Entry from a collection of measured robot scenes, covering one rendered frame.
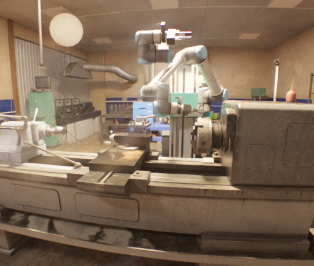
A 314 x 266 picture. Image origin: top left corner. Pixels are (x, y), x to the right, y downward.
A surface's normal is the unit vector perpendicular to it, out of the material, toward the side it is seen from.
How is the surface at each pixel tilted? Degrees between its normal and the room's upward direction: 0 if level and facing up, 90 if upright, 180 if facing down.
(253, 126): 90
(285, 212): 90
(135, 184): 90
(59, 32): 120
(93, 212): 90
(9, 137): 70
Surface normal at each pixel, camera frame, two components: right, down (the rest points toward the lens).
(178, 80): -0.08, 0.20
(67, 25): 0.54, 0.44
